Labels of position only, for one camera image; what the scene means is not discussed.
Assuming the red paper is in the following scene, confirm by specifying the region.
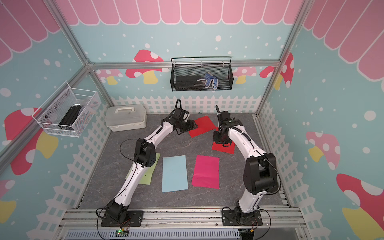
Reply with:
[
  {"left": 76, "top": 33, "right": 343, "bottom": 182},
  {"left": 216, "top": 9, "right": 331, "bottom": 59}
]
[
  {"left": 189, "top": 116, "right": 216, "bottom": 138},
  {"left": 212, "top": 141, "right": 236, "bottom": 155}
]

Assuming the blue paper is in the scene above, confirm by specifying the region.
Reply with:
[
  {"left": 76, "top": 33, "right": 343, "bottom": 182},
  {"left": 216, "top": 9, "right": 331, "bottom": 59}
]
[{"left": 162, "top": 155, "right": 188, "bottom": 193}]

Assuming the large green paper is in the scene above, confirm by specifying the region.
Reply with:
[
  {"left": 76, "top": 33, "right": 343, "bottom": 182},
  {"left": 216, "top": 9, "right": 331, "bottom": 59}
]
[{"left": 126, "top": 153, "right": 161, "bottom": 185}]

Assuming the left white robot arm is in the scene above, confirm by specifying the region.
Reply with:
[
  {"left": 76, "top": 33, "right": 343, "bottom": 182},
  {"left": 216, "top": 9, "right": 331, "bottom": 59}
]
[{"left": 96, "top": 99, "right": 197, "bottom": 228}]

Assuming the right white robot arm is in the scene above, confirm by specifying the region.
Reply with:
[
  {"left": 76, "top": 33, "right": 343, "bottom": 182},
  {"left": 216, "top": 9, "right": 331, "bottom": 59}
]
[{"left": 213, "top": 106, "right": 281, "bottom": 227}]

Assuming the black box in mesh basket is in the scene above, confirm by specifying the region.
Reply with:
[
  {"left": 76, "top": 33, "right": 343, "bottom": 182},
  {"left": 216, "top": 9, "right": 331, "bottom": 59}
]
[{"left": 173, "top": 76, "right": 203, "bottom": 91}]

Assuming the blue white item in basket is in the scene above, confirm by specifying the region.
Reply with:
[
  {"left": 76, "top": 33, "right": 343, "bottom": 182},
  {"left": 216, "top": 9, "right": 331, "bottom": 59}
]
[{"left": 195, "top": 72, "right": 219, "bottom": 90}]

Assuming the white plastic storage box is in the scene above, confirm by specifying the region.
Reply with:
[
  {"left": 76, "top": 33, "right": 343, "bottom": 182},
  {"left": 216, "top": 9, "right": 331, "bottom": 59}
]
[{"left": 105, "top": 104, "right": 147, "bottom": 132}]

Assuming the green lit circuit board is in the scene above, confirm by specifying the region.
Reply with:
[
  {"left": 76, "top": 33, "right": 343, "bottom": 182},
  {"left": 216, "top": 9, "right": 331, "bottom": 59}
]
[{"left": 115, "top": 229, "right": 130, "bottom": 238}]

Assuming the black mesh wall basket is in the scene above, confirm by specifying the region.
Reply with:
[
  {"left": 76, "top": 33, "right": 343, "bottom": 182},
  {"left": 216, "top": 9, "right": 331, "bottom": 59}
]
[{"left": 170, "top": 56, "right": 234, "bottom": 92}]

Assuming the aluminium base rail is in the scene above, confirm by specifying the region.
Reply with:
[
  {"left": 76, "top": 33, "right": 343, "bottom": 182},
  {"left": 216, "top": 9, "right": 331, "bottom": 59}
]
[{"left": 53, "top": 206, "right": 311, "bottom": 240}]

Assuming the black block in wire basket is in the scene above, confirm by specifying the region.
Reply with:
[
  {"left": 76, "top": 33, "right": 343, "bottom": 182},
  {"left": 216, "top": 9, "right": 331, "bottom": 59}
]
[{"left": 58, "top": 105, "right": 82, "bottom": 131}]

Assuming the white wire wall basket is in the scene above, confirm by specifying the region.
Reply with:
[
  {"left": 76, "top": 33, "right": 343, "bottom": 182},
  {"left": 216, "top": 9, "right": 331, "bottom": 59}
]
[{"left": 32, "top": 82, "right": 101, "bottom": 138}]

